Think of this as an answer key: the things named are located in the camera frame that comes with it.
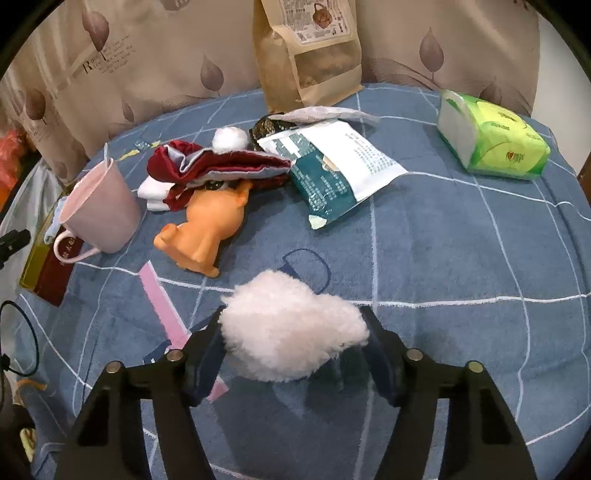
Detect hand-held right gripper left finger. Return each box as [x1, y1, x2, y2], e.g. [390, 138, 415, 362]
[53, 307, 232, 480]

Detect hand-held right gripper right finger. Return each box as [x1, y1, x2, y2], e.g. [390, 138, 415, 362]
[360, 307, 539, 480]

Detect white fluffy plush ball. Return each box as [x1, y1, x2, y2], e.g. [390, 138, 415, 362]
[219, 270, 370, 383]

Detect orange rubber animal toy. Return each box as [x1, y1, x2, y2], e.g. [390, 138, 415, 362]
[154, 180, 254, 278]

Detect red tray of packets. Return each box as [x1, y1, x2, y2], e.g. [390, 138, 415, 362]
[19, 231, 77, 308]

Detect teal white snack packet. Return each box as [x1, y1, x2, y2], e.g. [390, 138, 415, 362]
[257, 121, 409, 230]

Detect red white santa hat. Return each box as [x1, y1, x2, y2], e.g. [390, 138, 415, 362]
[137, 126, 296, 213]

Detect dark patterned cloth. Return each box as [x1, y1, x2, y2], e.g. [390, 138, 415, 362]
[248, 115, 296, 151]

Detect blue checked blanket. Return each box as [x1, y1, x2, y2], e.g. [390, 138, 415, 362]
[18, 83, 591, 480]

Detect light blue face mask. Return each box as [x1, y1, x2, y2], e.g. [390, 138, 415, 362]
[44, 196, 70, 245]

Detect black clamp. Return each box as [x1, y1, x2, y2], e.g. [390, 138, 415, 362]
[0, 229, 31, 268]

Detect grey cloth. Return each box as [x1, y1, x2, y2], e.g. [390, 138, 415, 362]
[0, 161, 68, 287]

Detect green tissue pack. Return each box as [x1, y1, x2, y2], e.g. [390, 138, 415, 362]
[436, 89, 551, 181]

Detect orange plastic bag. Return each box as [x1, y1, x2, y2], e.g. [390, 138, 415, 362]
[0, 129, 38, 195]

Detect brown paper bag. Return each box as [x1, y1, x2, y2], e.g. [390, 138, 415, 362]
[253, 0, 363, 120]

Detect beige leaf print curtain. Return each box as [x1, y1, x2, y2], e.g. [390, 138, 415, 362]
[0, 0, 541, 185]

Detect black cable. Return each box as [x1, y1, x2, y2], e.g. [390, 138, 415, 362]
[0, 300, 40, 376]

